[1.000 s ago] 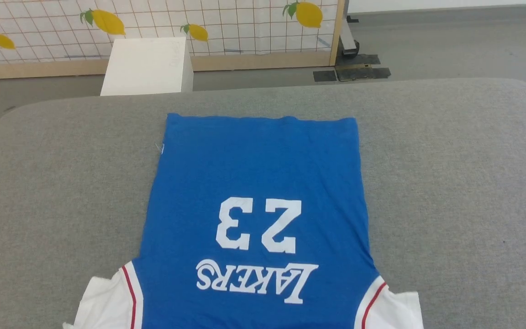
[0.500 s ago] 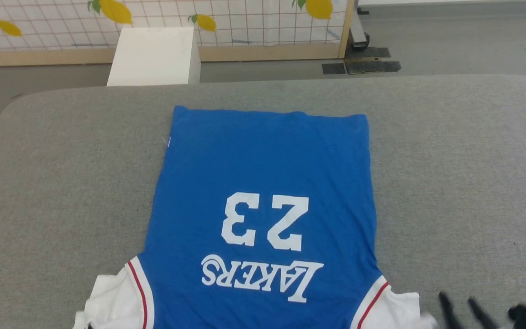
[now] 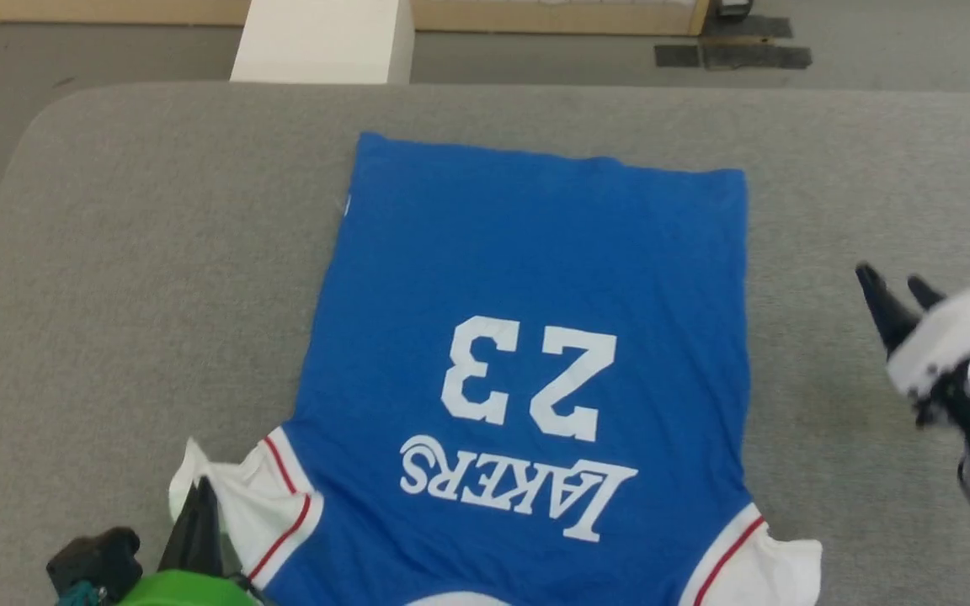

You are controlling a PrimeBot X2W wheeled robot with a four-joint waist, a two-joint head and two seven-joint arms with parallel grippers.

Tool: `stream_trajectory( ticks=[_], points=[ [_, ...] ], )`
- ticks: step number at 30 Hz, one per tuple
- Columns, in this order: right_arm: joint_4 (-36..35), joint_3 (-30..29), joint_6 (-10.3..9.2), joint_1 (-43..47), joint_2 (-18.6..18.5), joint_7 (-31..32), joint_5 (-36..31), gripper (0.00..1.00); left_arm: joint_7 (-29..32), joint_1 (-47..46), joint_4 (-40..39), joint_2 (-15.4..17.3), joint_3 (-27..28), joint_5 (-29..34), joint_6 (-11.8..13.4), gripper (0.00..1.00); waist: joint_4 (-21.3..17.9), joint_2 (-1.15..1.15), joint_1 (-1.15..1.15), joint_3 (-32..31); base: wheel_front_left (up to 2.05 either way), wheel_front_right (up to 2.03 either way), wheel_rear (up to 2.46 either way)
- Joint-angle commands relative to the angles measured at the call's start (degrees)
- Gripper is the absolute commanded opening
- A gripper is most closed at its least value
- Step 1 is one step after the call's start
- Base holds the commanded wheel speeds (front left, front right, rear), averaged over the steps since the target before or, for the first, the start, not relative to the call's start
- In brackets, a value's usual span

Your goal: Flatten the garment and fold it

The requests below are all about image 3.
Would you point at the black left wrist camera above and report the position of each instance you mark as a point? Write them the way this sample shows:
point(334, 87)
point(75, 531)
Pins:
point(93, 560)

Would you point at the white pillar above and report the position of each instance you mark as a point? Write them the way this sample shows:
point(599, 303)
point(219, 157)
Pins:
point(325, 42)

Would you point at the blue Lakers basketball jersey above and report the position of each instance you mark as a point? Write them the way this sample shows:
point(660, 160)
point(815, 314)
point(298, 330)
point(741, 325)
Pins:
point(527, 252)

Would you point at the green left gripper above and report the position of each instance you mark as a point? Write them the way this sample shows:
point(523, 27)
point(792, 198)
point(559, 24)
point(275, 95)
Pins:
point(186, 591)

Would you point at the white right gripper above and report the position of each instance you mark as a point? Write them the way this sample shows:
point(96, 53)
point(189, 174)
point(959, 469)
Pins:
point(956, 332)

